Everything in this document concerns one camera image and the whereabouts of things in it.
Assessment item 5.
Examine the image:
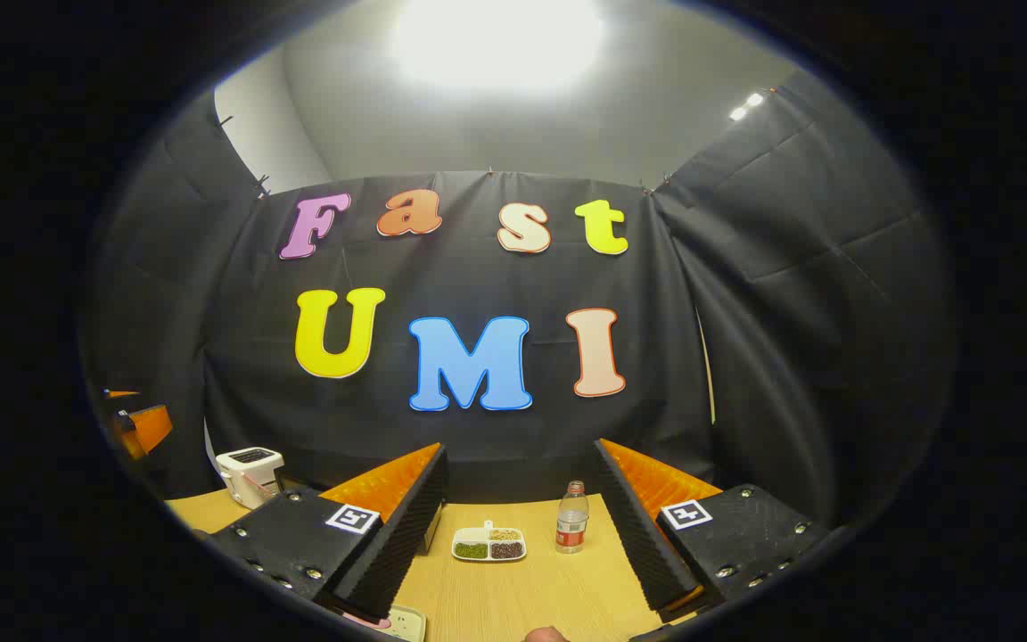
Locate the black backdrop cloth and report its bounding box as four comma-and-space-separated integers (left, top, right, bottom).
81, 71, 956, 536

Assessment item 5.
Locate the cream square plate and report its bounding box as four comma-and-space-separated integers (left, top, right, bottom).
340, 605, 427, 642

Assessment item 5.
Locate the large ceiling light panel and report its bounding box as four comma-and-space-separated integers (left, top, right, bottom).
389, 0, 608, 90

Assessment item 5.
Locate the clear water bottle red label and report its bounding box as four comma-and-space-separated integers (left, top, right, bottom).
555, 481, 590, 555

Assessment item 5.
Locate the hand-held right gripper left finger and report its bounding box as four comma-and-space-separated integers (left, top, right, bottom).
207, 443, 449, 622

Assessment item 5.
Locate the white divided plate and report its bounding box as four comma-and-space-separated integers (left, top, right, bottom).
451, 521, 528, 563

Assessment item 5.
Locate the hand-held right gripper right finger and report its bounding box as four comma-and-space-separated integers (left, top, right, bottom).
592, 438, 831, 623

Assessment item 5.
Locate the white toaster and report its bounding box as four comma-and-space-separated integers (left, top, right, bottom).
215, 447, 286, 510

